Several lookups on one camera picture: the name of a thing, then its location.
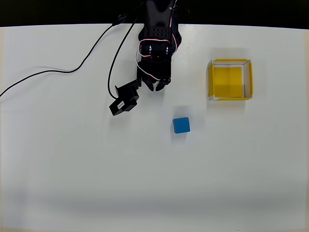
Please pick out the blue cube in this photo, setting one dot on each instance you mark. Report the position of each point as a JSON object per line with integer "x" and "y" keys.
{"x": 181, "y": 125}

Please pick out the yellow open box, white rim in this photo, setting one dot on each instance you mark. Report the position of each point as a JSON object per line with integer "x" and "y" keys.
{"x": 227, "y": 82}

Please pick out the black wrist camera with label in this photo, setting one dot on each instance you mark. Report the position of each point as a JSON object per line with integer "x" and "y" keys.
{"x": 125, "y": 99}

